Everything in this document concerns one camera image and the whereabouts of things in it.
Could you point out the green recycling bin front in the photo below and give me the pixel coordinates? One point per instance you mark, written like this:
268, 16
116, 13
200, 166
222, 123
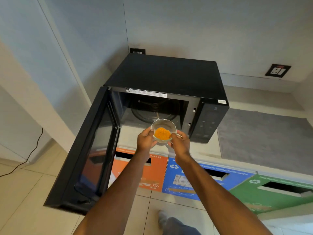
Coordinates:
269, 193

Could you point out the person's grey sock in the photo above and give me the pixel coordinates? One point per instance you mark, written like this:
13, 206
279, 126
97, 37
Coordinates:
162, 218

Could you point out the person's right forearm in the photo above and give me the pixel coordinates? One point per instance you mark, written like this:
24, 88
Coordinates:
220, 198

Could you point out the orange waste bin front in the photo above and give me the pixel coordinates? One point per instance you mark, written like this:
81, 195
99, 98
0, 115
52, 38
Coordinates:
156, 171

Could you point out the person's left forearm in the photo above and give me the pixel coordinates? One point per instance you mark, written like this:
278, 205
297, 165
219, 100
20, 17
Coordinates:
115, 195

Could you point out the person's left thumb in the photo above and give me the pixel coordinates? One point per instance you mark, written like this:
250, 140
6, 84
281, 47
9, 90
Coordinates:
150, 131

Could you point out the black wall socket with switch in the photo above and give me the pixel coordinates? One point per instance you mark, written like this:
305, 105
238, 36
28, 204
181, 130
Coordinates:
277, 70

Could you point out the person's leg in jeans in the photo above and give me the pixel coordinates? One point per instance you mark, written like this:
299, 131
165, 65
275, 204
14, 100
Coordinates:
179, 227

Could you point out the grey counter mat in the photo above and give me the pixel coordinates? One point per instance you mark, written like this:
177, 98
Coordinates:
265, 141

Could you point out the black microwave door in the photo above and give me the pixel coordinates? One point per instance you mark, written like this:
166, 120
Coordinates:
84, 154

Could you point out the orange food in bowl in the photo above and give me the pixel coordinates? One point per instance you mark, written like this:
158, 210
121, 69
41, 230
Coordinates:
162, 134

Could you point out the black microwave oven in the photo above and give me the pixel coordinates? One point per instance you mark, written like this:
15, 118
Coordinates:
168, 95

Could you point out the person's left hand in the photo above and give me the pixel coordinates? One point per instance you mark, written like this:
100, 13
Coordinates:
144, 142

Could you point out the blue recycling bin front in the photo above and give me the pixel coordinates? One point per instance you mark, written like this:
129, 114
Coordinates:
195, 181

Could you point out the small clear glass bowl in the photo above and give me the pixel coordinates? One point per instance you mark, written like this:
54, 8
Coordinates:
163, 130

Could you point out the glass microwave turntable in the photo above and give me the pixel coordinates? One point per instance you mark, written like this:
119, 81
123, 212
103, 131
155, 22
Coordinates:
154, 112

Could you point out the person's right thumb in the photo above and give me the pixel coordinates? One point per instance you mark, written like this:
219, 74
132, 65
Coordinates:
175, 137

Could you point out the person's right hand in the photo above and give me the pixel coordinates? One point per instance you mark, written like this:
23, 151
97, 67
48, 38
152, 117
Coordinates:
181, 145

